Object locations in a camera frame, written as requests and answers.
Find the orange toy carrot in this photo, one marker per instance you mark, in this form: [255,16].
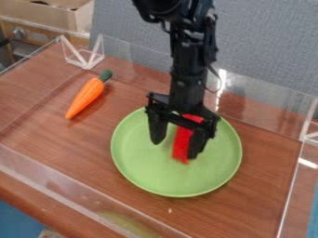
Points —
[88,93]

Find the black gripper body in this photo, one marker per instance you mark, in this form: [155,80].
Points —
[181,105]

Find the clear acrylic tray wall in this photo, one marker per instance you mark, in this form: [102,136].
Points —
[56,172]

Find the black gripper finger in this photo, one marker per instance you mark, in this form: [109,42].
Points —
[157,127]
[200,135]

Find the cardboard box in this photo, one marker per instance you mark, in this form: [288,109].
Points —
[64,14]

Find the green round plate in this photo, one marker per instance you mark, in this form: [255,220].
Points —
[160,169]

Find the red star-shaped block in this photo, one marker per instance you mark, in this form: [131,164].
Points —
[180,144]

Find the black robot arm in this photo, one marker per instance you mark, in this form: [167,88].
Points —
[188,21]

